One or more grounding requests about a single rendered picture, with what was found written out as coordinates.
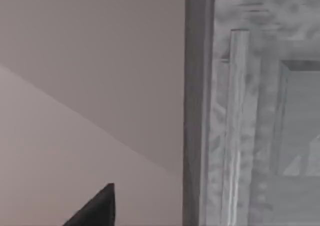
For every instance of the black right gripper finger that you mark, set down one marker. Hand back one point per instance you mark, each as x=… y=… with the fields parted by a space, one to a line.
x=101 y=208

